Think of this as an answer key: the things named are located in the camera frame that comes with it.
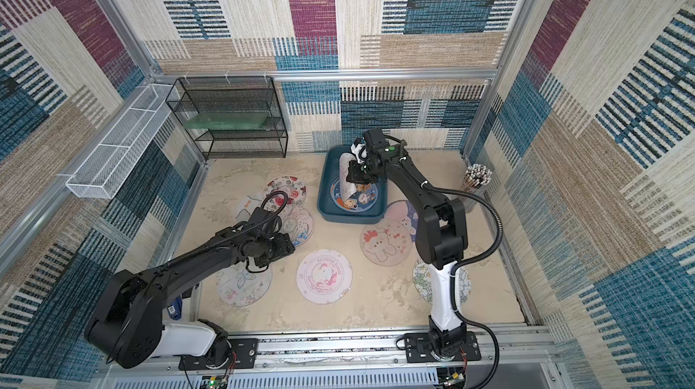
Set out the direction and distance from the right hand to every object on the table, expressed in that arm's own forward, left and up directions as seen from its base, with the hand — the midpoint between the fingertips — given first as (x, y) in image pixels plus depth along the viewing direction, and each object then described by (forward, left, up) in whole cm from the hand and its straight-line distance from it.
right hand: (352, 181), depth 92 cm
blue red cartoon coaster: (+4, -5, -14) cm, 15 cm away
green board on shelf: (+20, +44, +10) cm, 49 cm away
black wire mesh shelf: (+31, +43, +14) cm, 54 cm away
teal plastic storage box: (+14, +9, -10) cm, 19 cm away
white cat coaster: (+2, +41, -15) cm, 44 cm away
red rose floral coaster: (+9, +23, -15) cm, 29 cm away
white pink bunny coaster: (-2, +2, -1) cm, 3 cm away
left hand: (-20, +20, -11) cm, 30 cm away
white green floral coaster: (-28, -21, -15) cm, 39 cm away
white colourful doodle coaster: (-7, +20, -15) cm, 26 cm away
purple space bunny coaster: (0, -19, -17) cm, 25 cm away
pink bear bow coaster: (-15, -11, -15) cm, 24 cm away
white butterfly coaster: (-29, +35, -15) cm, 48 cm away
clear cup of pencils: (-1, -40, +2) cm, 40 cm away
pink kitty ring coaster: (-26, +9, -16) cm, 32 cm away
